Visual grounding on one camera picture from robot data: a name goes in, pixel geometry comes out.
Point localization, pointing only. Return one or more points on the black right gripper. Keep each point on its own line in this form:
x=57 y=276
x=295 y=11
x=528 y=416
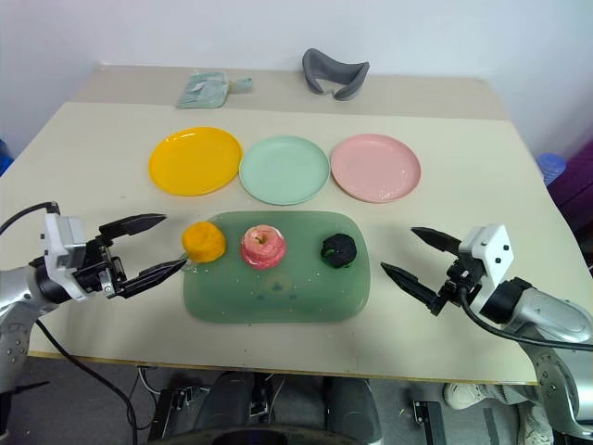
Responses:
x=458 y=285

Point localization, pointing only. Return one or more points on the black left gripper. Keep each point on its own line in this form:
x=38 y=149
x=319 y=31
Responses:
x=97 y=269

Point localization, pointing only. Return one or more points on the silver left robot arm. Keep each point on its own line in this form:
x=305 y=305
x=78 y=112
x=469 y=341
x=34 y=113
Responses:
x=14 y=289

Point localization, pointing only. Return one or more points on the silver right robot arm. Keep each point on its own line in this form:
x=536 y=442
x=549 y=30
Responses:
x=551 y=315

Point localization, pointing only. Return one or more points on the orange fruit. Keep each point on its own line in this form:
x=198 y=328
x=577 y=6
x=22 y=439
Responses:
x=204 y=242

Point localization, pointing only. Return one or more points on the dark green fruit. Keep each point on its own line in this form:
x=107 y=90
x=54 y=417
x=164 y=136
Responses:
x=338 y=251

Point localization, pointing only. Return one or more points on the yellow plate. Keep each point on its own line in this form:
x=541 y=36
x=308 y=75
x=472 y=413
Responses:
x=194 y=162

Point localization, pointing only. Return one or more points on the pink plate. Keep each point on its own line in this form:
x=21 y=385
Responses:
x=375 y=168

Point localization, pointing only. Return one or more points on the light green plate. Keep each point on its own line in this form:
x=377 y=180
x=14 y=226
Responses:
x=283 y=170

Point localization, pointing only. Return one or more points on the pink apple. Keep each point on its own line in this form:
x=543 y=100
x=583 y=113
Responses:
x=262 y=248

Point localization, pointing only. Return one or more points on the white shoe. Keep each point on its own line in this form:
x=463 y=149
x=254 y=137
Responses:
x=463 y=395

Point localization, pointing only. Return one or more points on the green rounded tray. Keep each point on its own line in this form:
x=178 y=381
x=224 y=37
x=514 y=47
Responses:
x=278 y=296

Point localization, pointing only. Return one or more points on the blue water bottle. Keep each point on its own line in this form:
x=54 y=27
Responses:
x=551 y=169

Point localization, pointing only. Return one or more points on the dark rounded shape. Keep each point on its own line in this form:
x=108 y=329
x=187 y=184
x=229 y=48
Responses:
x=227 y=398
x=352 y=408

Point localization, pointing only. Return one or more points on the blue object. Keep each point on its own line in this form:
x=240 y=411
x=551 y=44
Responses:
x=4 y=157

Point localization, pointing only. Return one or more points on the teal cutlery package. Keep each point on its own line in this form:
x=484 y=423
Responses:
x=201 y=92

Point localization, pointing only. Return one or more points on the purple bag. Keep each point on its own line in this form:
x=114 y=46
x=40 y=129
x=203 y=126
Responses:
x=576 y=185

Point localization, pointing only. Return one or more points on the grey patterned trouser leg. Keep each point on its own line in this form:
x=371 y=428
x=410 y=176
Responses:
x=523 y=412

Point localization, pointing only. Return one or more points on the grey curved foam pad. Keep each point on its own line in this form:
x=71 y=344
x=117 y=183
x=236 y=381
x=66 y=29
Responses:
x=319 y=69

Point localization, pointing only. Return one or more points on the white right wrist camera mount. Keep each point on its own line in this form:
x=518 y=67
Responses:
x=491 y=250

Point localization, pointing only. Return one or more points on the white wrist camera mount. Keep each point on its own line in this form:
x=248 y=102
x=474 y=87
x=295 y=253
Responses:
x=491 y=250
x=62 y=250

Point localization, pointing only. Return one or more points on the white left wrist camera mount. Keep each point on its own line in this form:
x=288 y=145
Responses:
x=62 y=250

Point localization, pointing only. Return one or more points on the black metal foot bracket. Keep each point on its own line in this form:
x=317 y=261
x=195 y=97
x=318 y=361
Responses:
x=173 y=410
x=428 y=422

